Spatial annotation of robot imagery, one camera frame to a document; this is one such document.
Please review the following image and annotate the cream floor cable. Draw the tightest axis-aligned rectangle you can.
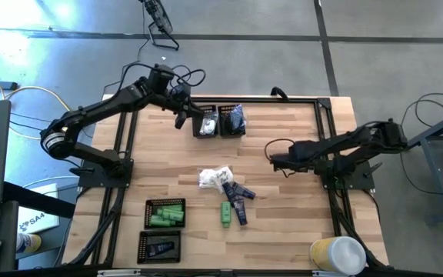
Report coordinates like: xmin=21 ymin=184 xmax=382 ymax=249
xmin=0 ymin=63 xmax=72 ymax=139

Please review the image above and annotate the green Pert shampoo bottle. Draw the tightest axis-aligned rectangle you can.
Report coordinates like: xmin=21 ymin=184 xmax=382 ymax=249
xmin=220 ymin=201 xmax=233 ymax=229
xmin=162 ymin=210 xmax=185 ymax=222
xmin=155 ymin=205 xmax=184 ymax=215
xmin=148 ymin=215 xmax=176 ymax=228

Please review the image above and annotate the dark blue toiletry tube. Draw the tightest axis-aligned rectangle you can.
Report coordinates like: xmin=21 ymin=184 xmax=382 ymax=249
xmin=231 ymin=199 xmax=248 ymax=226
xmin=232 ymin=183 xmax=257 ymax=200

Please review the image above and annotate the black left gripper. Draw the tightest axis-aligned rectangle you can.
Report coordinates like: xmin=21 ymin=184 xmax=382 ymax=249
xmin=175 ymin=95 xmax=207 ymax=130

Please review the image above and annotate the white cardboard box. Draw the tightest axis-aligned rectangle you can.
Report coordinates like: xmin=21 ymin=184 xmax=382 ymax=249
xmin=16 ymin=182 xmax=61 ymax=235

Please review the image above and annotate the grey metal table frame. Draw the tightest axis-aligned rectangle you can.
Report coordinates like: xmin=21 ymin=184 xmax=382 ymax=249
xmin=400 ymin=105 xmax=443 ymax=226

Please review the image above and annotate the black aluminium table frame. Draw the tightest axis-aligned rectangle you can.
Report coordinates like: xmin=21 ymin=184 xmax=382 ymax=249
xmin=62 ymin=95 xmax=391 ymax=270

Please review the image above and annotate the black rectangular package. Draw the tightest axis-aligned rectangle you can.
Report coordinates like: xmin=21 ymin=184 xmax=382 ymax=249
xmin=147 ymin=241 xmax=176 ymax=258

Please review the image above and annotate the black desk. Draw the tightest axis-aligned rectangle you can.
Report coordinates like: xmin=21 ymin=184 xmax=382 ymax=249
xmin=2 ymin=180 xmax=77 ymax=270

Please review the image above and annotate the yellow container with white lid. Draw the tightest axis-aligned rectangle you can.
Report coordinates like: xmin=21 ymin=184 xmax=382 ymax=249
xmin=308 ymin=235 xmax=368 ymax=276

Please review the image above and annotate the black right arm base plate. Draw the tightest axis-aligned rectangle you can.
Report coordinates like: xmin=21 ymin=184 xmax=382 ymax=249
xmin=319 ymin=159 xmax=376 ymax=191

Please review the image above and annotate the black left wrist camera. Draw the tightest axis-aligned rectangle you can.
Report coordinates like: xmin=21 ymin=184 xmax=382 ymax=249
xmin=173 ymin=84 xmax=192 ymax=102

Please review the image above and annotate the black item in clear bag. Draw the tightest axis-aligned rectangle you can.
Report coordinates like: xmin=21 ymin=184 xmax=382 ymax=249
xmin=221 ymin=182 xmax=238 ymax=203

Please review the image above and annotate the black arched cable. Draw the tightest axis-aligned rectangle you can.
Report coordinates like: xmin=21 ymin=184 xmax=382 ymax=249
xmin=270 ymin=86 xmax=291 ymax=102

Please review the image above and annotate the black plastic slotted basket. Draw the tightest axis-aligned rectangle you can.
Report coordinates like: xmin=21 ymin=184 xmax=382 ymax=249
xmin=217 ymin=104 xmax=247 ymax=139
xmin=192 ymin=104 xmax=219 ymax=139
xmin=136 ymin=229 xmax=182 ymax=265
xmin=143 ymin=197 xmax=187 ymax=230

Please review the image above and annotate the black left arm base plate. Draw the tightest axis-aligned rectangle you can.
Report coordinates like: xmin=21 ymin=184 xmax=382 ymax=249
xmin=69 ymin=157 xmax=135 ymax=189

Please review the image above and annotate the black floor cable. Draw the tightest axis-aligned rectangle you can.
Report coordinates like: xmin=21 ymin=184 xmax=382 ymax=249
xmin=392 ymin=90 xmax=443 ymax=197

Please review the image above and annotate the black fan power cable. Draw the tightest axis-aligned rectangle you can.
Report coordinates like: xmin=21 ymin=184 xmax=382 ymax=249
xmin=102 ymin=3 xmax=148 ymax=93

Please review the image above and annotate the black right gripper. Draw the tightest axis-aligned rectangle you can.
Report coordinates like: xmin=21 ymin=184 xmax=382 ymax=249
xmin=270 ymin=140 xmax=318 ymax=172

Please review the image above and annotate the yellow and white can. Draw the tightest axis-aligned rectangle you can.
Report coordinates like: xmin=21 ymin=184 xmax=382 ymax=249
xmin=15 ymin=232 xmax=42 ymax=255

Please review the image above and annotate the black floor fan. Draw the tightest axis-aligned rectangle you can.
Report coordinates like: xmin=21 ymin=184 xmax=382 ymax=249
xmin=138 ymin=0 xmax=181 ymax=52

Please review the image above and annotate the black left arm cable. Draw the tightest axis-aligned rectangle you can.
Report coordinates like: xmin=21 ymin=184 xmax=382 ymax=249
xmin=121 ymin=61 xmax=207 ymax=90

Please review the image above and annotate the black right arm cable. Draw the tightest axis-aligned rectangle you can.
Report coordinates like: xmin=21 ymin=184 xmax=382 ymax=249
xmin=263 ymin=137 xmax=296 ymax=179

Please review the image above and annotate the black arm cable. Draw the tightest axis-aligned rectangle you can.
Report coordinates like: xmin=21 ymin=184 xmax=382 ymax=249
xmin=263 ymin=137 xmax=296 ymax=179
xmin=121 ymin=61 xmax=207 ymax=90

